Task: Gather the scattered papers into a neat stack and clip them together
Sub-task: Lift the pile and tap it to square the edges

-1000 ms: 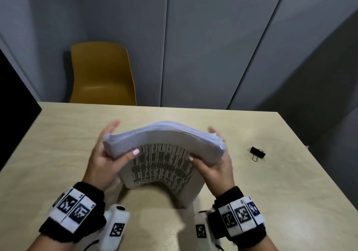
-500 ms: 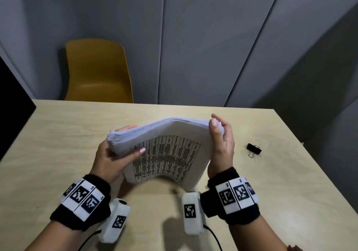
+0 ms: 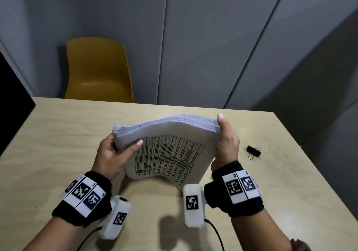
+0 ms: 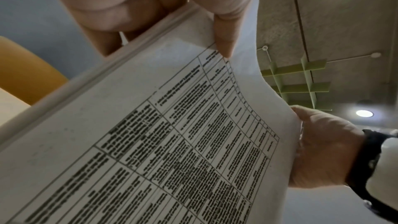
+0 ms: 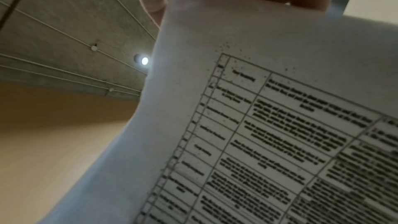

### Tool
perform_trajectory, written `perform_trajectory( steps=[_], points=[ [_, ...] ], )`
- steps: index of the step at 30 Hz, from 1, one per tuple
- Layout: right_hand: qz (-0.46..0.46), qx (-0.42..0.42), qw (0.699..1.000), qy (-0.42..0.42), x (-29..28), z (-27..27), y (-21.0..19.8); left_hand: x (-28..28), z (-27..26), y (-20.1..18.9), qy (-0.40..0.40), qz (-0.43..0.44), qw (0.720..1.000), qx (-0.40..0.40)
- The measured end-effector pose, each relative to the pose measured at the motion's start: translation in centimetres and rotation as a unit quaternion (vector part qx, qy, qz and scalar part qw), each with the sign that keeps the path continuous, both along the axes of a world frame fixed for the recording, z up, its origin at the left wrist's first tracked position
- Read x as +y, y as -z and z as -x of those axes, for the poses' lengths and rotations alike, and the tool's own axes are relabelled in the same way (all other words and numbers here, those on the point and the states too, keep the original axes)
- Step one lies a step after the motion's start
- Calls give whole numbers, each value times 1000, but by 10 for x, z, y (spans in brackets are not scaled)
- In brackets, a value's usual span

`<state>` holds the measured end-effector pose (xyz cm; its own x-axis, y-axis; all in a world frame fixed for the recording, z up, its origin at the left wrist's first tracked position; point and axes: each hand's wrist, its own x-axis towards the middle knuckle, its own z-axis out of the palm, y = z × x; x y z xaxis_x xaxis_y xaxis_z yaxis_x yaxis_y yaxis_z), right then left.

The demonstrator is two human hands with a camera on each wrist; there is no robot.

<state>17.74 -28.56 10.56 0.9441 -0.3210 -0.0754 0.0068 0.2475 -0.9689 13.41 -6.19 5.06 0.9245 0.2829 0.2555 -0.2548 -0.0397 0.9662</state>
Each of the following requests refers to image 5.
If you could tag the round ceiling light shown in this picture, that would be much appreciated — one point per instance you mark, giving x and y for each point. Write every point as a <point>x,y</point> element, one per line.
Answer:
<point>143,60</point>

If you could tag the pile of printed papers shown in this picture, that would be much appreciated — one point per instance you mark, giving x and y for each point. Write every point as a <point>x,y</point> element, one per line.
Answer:
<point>248,119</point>

